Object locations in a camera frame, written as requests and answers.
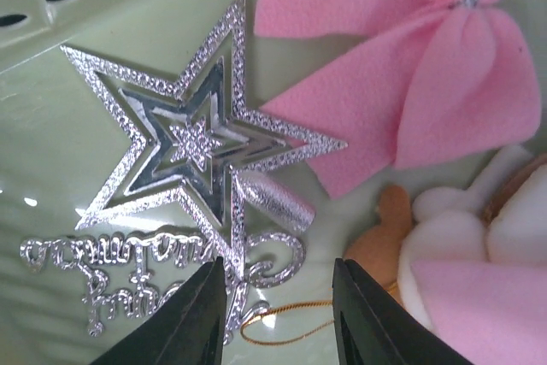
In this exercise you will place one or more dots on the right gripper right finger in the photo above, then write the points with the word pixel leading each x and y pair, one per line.
pixel 373 329

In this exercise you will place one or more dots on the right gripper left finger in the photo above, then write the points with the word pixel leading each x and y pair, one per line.
pixel 187 329

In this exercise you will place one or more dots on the green plastic basket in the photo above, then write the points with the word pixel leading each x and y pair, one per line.
pixel 58 145

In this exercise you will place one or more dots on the silver merry christmas sign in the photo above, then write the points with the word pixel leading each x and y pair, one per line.
pixel 117 276

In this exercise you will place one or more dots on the silver star tree topper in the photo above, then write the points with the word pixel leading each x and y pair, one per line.
pixel 191 139

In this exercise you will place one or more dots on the pink cone ornament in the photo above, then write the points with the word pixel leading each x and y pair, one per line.
pixel 469 265

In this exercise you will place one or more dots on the pink star ornament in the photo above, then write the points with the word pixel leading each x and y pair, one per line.
pixel 431 81

